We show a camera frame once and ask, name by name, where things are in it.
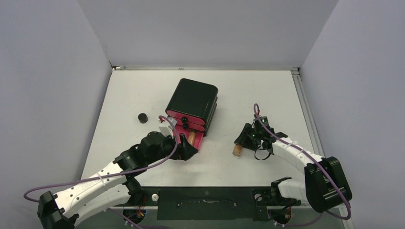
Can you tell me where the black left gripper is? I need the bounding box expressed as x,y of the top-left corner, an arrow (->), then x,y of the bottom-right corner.
147,131 -> 197,165

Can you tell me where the tan concealer stick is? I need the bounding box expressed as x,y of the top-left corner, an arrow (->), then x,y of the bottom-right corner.
232,144 -> 243,157

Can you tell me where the pink drawer with black knob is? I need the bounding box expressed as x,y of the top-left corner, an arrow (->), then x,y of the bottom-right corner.
166,110 -> 205,125

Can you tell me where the small black round jar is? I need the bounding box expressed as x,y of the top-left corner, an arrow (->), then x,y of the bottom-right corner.
138,113 -> 149,124

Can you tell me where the tan foundation tube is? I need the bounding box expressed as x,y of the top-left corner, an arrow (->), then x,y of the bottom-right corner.
188,131 -> 196,146

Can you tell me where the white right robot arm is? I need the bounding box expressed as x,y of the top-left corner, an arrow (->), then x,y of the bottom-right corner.
233,116 -> 352,213

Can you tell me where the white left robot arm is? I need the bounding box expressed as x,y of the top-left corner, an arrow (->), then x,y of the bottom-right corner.
37,131 -> 198,229

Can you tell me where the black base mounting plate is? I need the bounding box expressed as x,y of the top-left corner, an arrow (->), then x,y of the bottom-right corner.
121,186 -> 301,222

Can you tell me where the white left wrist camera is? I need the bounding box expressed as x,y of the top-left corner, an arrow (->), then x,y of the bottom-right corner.
159,118 -> 174,138

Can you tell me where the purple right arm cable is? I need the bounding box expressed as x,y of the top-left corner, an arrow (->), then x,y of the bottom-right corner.
253,104 -> 352,228

